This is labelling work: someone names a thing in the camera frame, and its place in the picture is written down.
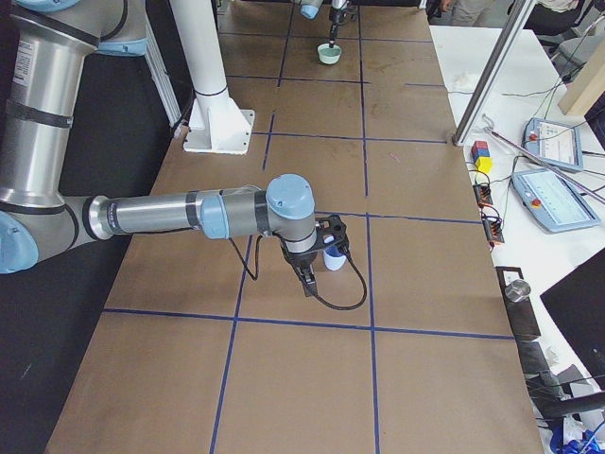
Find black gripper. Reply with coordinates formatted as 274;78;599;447
281;236;319;297
328;5;346;48

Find mint green bowl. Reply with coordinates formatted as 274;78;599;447
317;43;342;65

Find small steel cup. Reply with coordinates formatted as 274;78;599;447
504;279;531;303

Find light blue plastic cup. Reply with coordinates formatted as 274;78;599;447
322;246;347;271

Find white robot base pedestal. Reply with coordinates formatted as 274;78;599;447
170;0;255;155

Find teach pendant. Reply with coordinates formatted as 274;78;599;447
523;117;584;171
511;169;601;233

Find near teach pendant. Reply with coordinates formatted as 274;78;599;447
511;169;601;233

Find far teach pendant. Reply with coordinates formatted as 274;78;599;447
523;117;584;171

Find wooden board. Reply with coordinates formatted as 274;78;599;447
559;41;605;116

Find black power adapter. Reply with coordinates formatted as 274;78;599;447
481;215;505;246
473;183;493;208

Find aluminium frame post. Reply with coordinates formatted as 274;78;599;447
452;0;536;146

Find red blue yellow blocks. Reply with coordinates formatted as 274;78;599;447
471;140;493;173

